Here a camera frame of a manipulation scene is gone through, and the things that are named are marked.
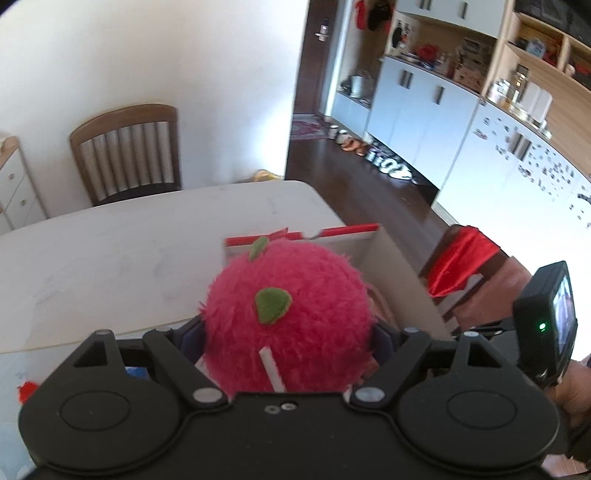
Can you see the row of shoes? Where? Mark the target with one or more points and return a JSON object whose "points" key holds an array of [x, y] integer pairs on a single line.
{"points": [[383, 161]]}

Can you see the white fridge with magnets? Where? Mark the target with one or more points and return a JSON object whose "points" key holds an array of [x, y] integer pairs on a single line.
{"points": [[508, 184]]}

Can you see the red shelf toy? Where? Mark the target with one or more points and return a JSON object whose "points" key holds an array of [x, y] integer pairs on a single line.
{"points": [[429, 51]]}

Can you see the pink plush ball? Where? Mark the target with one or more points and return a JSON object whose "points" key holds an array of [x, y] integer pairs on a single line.
{"points": [[295, 323]]}

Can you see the grey tote bag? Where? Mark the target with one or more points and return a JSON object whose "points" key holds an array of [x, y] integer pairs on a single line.
{"points": [[359, 85]]}

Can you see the white wall cabinet unit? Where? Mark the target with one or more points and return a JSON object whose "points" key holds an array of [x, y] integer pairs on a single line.
{"points": [[415, 83]]}

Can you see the dark wooden chair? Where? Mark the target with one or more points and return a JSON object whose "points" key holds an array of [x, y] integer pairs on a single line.
{"points": [[443, 286]]}

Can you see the dark wooden door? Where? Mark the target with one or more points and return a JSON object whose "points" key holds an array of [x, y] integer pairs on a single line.
{"points": [[314, 50]]}

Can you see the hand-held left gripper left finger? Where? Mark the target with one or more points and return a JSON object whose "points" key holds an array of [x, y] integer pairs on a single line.
{"points": [[190, 339]]}

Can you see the brown wooden chair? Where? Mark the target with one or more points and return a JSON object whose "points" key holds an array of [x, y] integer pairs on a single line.
{"points": [[129, 152]]}

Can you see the red hanging garment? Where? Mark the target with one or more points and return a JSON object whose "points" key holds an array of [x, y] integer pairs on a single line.
{"points": [[361, 14]]}

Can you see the red cloth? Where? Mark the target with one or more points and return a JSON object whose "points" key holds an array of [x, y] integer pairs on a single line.
{"points": [[457, 263]]}

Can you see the white sideboard cabinet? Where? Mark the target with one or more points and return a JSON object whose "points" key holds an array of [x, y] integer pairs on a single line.
{"points": [[16, 189]]}

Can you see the red patterned rug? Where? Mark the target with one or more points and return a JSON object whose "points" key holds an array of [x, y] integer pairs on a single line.
{"points": [[307, 129]]}

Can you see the red cardboard box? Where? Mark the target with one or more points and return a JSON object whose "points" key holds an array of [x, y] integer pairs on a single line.
{"points": [[401, 277]]}

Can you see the yellow plastic bag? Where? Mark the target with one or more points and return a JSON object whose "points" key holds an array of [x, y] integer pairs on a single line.
{"points": [[267, 176]]}

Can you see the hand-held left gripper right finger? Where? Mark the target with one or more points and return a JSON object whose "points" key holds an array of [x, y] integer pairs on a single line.
{"points": [[384, 344]]}

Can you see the person's right hand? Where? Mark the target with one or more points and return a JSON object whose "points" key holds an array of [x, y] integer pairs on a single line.
{"points": [[572, 392]]}

